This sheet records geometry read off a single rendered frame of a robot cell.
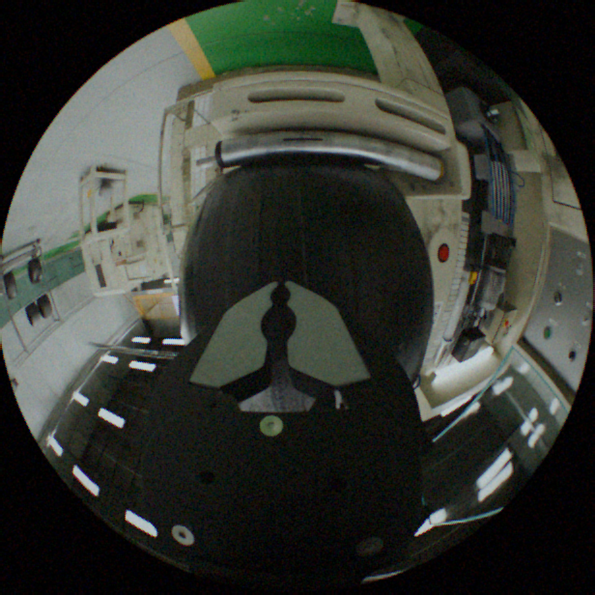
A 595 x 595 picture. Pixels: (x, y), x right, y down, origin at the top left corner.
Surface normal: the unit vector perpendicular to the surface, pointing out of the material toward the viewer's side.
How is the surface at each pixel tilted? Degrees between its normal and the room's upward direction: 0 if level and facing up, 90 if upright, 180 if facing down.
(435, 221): 90
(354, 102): 90
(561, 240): 90
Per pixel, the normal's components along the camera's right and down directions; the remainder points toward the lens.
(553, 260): -1.00, 0.05
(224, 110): 0.03, 0.40
